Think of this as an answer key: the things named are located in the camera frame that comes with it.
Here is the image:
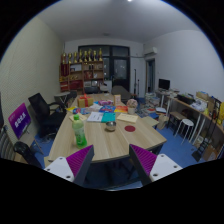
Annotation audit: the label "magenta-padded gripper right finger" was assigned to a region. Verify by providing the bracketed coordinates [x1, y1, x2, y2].
[128, 143, 184, 187]

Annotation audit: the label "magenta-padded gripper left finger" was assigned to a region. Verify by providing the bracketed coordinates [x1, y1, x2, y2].
[43, 144, 95, 187]

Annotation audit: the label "green drink bottle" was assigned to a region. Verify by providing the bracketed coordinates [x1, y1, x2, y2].
[71, 113, 88, 149]

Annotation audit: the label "black striped chair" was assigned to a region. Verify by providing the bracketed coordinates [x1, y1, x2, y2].
[0, 124, 44, 168]

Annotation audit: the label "cardboard box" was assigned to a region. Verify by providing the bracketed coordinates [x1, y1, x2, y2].
[157, 114, 170, 131]

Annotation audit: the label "black folding ladder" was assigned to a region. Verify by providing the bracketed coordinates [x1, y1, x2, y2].
[191, 97, 223, 163]

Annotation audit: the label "small wooden side table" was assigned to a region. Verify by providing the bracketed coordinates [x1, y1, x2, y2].
[142, 115, 160, 128]

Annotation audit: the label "white round stool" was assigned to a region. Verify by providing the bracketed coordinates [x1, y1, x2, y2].
[175, 118, 195, 145]

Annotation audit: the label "round red coaster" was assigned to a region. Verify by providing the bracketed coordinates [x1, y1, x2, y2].
[124, 124, 137, 133]

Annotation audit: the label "brown wooden stool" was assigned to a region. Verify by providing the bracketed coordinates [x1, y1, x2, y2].
[167, 110, 188, 132]

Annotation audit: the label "small beige notepad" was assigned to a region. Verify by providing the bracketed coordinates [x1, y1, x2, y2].
[68, 113, 88, 122]

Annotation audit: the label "black office chair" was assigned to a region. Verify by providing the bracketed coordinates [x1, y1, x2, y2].
[27, 92, 68, 138]

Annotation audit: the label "pale yellow envelope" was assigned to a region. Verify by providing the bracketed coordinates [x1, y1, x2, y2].
[116, 112, 139, 124]

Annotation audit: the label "pile of books on floor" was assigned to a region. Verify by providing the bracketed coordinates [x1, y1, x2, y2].
[137, 95, 161, 118]

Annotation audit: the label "white booklet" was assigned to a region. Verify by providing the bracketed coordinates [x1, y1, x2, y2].
[86, 111, 105, 123]

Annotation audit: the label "purple sign board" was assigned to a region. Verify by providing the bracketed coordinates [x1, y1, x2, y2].
[7, 102, 32, 140]

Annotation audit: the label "long wooden side desk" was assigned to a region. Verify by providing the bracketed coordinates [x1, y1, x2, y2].
[168, 94, 224, 148]

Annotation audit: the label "small metal cup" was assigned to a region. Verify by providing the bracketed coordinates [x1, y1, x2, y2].
[105, 121, 117, 132]

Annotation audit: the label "pink flowers in pot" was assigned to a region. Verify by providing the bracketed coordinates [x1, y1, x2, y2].
[126, 98, 139, 115]

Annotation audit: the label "black box on desk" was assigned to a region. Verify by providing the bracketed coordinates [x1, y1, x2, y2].
[176, 93, 196, 105]

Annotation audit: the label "orange yellow book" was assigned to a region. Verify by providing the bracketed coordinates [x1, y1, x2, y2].
[113, 105, 129, 114]

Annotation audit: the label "yellow gift box red ribbon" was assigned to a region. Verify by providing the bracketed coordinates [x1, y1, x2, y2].
[77, 93, 95, 108]

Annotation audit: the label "small white table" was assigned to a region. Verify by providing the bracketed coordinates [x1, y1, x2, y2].
[54, 91, 71, 105]

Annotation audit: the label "blue printed book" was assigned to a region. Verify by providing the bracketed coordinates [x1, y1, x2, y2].
[98, 105, 117, 114]

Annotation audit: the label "pink package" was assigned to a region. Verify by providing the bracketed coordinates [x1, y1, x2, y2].
[98, 99, 114, 107]

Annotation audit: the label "upright beige card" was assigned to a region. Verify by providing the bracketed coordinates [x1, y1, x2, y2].
[113, 94, 122, 107]

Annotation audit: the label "black computer monitor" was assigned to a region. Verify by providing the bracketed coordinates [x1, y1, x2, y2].
[158, 78, 171, 92]

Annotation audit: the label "brown armchair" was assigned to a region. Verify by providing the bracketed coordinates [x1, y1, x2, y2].
[110, 85, 133, 103]

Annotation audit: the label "black microphone stand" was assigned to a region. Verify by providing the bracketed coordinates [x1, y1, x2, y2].
[133, 68, 141, 96]

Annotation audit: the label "wooden shelf unit with trophies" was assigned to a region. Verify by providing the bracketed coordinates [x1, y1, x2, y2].
[59, 48, 105, 95]

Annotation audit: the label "dark glass door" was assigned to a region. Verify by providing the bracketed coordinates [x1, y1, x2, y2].
[78, 44, 131, 92]

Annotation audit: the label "white air conditioner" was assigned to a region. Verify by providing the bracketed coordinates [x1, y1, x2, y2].
[143, 46, 159, 57]

